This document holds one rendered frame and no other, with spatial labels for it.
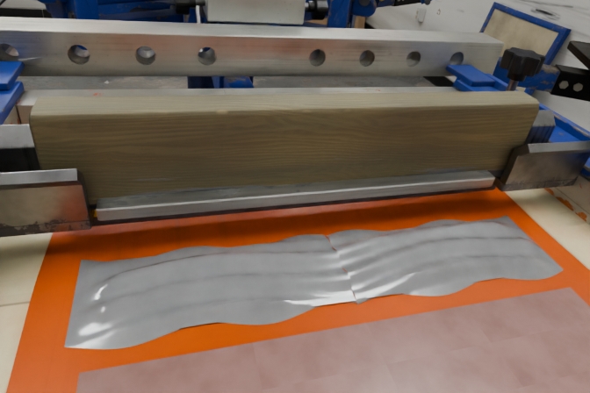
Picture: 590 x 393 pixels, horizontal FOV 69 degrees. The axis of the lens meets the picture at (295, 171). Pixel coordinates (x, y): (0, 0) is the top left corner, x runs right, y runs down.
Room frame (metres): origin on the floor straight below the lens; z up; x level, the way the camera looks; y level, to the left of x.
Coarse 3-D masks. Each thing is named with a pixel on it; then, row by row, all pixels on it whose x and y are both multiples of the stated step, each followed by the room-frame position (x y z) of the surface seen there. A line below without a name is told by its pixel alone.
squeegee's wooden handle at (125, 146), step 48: (96, 96) 0.25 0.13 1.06; (144, 96) 0.26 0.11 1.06; (192, 96) 0.27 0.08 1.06; (240, 96) 0.28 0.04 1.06; (288, 96) 0.29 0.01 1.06; (336, 96) 0.30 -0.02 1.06; (384, 96) 0.31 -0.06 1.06; (432, 96) 0.32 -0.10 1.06; (480, 96) 0.34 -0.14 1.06; (528, 96) 0.35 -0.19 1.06; (48, 144) 0.22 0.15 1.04; (96, 144) 0.23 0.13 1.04; (144, 144) 0.24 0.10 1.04; (192, 144) 0.25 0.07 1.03; (240, 144) 0.26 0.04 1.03; (288, 144) 0.27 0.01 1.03; (336, 144) 0.28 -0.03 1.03; (384, 144) 0.30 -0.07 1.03; (432, 144) 0.31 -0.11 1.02; (480, 144) 0.33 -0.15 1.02; (96, 192) 0.23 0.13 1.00; (144, 192) 0.24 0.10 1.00
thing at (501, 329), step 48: (480, 192) 0.36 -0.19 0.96; (480, 288) 0.23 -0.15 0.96; (528, 288) 0.23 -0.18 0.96; (576, 288) 0.24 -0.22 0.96; (384, 336) 0.17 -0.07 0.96; (432, 336) 0.18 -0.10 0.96; (480, 336) 0.18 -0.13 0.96; (528, 336) 0.19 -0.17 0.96; (576, 336) 0.19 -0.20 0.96; (432, 384) 0.15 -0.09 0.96; (480, 384) 0.15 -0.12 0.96; (528, 384) 0.15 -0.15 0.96; (576, 384) 0.16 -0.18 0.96
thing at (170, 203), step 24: (192, 192) 0.25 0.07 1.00; (216, 192) 0.25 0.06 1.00; (240, 192) 0.25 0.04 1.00; (264, 192) 0.26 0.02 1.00; (288, 192) 0.26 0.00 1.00; (312, 192) 0.27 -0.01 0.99; (336, 192) 0.27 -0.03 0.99; (360, 192) 0.28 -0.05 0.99; (384, 192) 0.29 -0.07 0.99; (408, 192) 0.29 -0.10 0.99; (120, 216) 0.22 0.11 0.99; (144, 216) 0.22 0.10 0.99
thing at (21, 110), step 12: (24, 96) 0.37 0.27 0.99; (36, 96) 0.38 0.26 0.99; (48, 96) 0.38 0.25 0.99; (12, 108) 0.35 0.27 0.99; (24, 108) 0.36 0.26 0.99; (12, 120) 0.34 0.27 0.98; (24, 120) 0.36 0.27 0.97; (576, 180) 0.35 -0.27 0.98; (588, 180) 0.35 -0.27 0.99; (552, 192) 0.37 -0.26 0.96; (564, 192) 0.36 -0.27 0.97; (576, 192) 0.35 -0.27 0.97; (588, 192) 0.34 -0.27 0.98; (576, 204) 0.34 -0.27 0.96; (588, 204) 0.33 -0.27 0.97; (588, 216) 0.33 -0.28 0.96
